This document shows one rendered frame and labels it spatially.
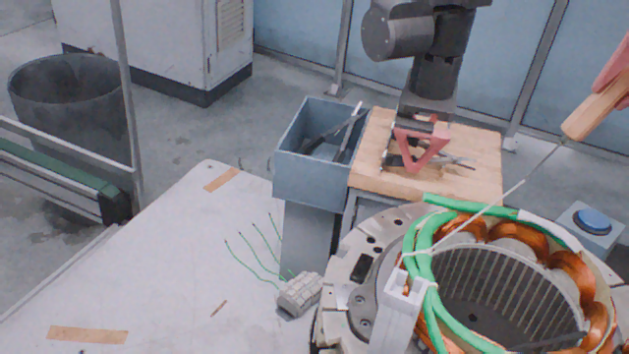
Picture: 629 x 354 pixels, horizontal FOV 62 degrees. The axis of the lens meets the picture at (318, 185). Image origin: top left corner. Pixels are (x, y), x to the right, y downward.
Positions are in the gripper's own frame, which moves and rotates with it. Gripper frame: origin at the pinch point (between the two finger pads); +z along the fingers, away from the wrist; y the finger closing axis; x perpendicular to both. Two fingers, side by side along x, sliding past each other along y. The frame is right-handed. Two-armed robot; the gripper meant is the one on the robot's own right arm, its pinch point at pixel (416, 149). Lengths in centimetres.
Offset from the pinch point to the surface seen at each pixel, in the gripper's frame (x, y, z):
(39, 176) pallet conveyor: -76, -14, 35
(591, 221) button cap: 24.3, 1.1, 4.8
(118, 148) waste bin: -102, -78, 75
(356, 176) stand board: -6.9, 5.1, 2.7
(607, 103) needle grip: 10.3, 27.1, -23.6
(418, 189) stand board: 1.3, 5.1, 2.5
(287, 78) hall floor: -78, -219, 108
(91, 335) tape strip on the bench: -41, 21, 30
